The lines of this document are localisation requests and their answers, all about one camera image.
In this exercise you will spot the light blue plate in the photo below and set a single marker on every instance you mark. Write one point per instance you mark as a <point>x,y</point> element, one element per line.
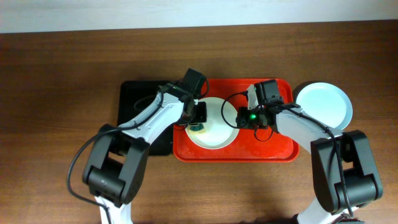
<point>326,103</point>

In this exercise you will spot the red plastic tray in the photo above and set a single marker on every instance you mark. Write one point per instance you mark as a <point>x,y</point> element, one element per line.
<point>245,148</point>

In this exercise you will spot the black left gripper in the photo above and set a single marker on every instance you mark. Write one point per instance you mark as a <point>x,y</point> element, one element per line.
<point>202,117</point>

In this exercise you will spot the white plate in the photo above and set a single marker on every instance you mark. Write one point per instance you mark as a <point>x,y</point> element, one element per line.
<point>218,134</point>

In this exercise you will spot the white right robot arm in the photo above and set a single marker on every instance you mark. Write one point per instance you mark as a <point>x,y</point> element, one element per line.
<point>345,175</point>

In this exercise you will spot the green and yellow sponge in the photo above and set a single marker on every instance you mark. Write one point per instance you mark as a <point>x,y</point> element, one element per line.
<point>196,128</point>

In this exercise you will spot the black plastic tray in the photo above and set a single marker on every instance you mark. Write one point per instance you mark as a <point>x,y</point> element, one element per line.
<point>134,97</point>

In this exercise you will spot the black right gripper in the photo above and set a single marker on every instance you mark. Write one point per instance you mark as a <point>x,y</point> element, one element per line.
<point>240,119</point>

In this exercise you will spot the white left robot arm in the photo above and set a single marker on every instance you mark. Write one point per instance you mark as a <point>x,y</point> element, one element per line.
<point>115,168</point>

